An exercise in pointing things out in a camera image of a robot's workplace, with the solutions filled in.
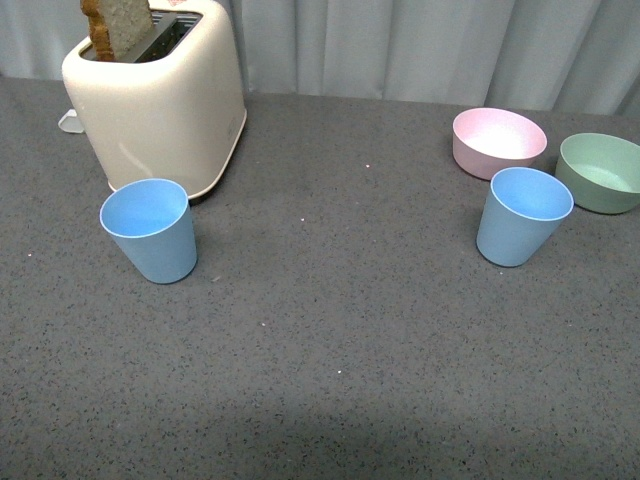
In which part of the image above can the cream white toaster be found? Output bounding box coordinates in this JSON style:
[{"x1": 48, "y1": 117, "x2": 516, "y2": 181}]
[{"x1": 62, "y1": 1, "x2": 247, "y2": 199}]

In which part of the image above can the blue cup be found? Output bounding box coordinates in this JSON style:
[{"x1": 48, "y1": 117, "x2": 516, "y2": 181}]
[
  {"x1": 99, "y1": 178, "x2": 198, "y2": 284},
  {"x1": 476, "y1": 167, "x2": 574, "y2": 267}
]

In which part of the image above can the green bowl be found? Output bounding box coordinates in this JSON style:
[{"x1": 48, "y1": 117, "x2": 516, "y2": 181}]
[{"x1": 555, "y1": 133, "x2": 639, "y2": 214}]

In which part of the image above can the grey curtain backdrop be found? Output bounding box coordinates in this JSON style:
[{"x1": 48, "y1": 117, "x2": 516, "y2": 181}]
[{"x1": 0, "y1": 0, "x2": 640, "y2": 117}]

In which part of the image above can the white toaster lever knob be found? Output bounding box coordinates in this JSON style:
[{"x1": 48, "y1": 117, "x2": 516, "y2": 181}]
[{"x1": 58, "y1": 109, "x2": 85, "y2": 134}]

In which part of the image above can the pink bowl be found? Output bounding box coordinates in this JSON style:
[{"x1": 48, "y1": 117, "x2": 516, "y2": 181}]
[{"x1": 452, "y1": 107, "x2": 547, "y2": 180}]

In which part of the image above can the toast bread slice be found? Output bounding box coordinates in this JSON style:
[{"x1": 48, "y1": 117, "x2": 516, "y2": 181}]
[{"x1": 80, "y1": 0, "x2": 154, "y2": 62}]

